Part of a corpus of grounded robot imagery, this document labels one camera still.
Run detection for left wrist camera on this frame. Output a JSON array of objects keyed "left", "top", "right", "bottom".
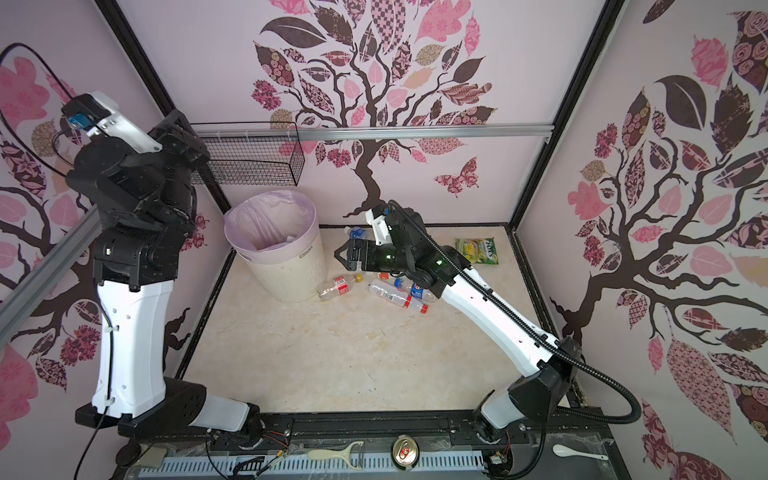
[{"left": 61, "top": 91, "right": 162, "bottom": 153}]

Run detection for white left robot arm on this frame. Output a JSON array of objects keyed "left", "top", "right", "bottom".
[{"left": 66, "top": 112, "right": 262, "bottom": 443}]

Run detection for black flexible cable conduit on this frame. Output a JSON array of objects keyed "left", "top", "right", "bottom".
[{"left": 388, "top": 200, "right": 643, "bottom": 426}]

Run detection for clear bottle blue label back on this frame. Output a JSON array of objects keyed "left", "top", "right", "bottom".
[{"left": 344, "top": 226, "right": 369, "bottom": 240}]

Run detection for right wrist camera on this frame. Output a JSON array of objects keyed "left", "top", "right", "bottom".
[{"left": 365, "top": 205, "right": 392, "bottom": 246}]

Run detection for black wire mesh basket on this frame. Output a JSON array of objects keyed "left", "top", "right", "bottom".
[{"left": 192, "top": 120, "right": 305, "bottom": 187}]

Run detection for clear bottle red label yellow cap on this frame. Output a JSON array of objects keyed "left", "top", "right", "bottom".
[{"left": 316, "top": 273, "right": 363, "bottom": 301}]

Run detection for pepsi bottle blue label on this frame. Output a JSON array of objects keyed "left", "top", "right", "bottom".
[{"left": 394, "top": 277, "right": 438, "bottom": 303}]

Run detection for cream bin with pink liner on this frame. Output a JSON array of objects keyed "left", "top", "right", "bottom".
[{"left": 224, "top": 189, "right": 327, "bottom": 303}]

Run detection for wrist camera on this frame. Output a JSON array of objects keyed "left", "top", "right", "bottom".
[
  {"left": 61, "top": 91, "right": 162, "bottom": 153},
  {"left": 365, "top": 205, "right": 392, "bottom": 246}
]

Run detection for crushed metal can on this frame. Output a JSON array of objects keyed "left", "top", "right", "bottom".
[{"left": 390, "top": 435, "right": 420, "bottom": 471}]

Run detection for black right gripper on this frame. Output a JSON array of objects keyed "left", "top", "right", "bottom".
[{"left": 334, "top": 241, "right": 415, "bottom": 276}]

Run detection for cream vegetable peeler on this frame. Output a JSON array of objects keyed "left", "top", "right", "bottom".
[{"left": 307, "top": 440, "right": 365, "bottom": 471}]

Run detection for green yellow snack bag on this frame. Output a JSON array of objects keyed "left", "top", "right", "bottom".
[{"left": 455, "top": 237, "right": 499, "bottom": 265}]

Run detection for white plastic spoon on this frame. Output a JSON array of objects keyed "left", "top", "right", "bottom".
[{"left": 552, "top": 444, "right": 609, "bottom": 462}]

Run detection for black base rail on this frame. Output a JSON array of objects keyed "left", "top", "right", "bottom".
[{"left": 128, "top": 407, "right": 613, "bottom": 451}]

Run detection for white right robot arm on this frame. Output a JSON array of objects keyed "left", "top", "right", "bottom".
[{"left": 334, "top": 202, "right": 577, "bottom": 438}]

